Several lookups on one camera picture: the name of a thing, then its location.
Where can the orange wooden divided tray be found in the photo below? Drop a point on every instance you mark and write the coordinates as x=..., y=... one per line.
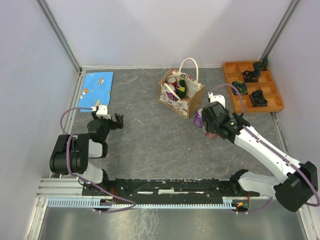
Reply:
x=233, y=72

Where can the black rolled tie front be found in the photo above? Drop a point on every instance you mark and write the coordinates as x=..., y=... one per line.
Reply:
x=257, y=99

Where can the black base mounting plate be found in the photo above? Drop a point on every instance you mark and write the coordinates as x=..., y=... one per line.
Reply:
x=175, y=191

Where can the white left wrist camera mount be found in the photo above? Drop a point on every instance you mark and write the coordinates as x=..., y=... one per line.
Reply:
x=102, y=111

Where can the dark rolled tie corner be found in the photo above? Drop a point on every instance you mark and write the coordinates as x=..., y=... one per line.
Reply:
x=261, y=65

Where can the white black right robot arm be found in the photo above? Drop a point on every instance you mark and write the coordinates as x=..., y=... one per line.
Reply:
x=292, y=184

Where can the red coke can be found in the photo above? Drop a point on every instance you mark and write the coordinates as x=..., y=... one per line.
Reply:
x=171, y=80
x=211, y=135

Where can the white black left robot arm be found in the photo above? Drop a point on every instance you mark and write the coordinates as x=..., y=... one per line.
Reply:
x=73, y=154

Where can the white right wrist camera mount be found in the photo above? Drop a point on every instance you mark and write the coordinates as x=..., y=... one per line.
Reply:
x=217, y=99

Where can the burlap canvas tote bag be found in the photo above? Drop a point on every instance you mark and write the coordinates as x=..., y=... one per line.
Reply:
x=187, y=106

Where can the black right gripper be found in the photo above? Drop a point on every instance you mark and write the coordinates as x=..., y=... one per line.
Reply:
x=208, y=127

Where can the red Coke can back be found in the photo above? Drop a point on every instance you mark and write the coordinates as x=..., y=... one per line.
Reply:
x=171, y=80

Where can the blue patterned cloth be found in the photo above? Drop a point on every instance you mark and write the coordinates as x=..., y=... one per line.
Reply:
x=96, y=89

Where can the aluminium frame rail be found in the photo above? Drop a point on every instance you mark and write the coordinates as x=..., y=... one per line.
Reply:
x=62, y=188

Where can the purple Fanta can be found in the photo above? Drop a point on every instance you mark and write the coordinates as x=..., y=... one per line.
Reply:
x=170, y=91
x=198, y=118

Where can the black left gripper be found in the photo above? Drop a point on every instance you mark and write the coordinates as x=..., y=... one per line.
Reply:
x=119, y=122

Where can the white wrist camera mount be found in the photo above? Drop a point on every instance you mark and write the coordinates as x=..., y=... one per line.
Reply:
x=102, y=111
x=217, y=99

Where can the red Coke can front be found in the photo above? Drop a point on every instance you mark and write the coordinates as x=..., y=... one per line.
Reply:
x=211, y=135

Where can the green glass Perrier bottle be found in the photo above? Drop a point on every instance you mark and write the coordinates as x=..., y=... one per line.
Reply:
x=181, y=86

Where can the blue yellow rolled tie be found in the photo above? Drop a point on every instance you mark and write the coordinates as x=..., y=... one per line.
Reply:
x=241, y=87

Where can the black rolled belt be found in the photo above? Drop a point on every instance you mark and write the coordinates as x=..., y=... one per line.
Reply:
x=251, y=76

